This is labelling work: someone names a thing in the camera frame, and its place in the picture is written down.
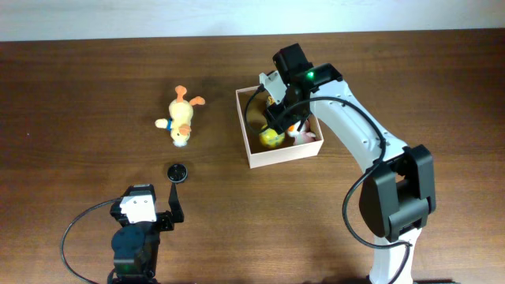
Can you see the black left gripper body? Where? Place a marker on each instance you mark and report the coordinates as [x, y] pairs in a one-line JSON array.
[[164, 222]]

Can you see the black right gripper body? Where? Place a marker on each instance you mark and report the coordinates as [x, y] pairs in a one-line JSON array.
[[282, 118]]

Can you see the pink white duck figure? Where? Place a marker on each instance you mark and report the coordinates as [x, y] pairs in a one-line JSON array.
[[301, 133]]

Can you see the yellow round toy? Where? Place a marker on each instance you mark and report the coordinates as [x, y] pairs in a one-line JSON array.
[[270, 139]]

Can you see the pink cardboard box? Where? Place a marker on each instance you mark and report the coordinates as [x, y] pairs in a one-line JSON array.
[[258, 155]]

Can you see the yellow plush duck toy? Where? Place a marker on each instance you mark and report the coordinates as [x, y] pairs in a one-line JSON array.
[[181, 115]]

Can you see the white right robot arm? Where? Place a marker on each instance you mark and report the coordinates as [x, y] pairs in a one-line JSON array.
[[398, 182]]

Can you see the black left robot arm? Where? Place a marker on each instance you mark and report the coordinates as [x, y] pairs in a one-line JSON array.
[[136, 244]]

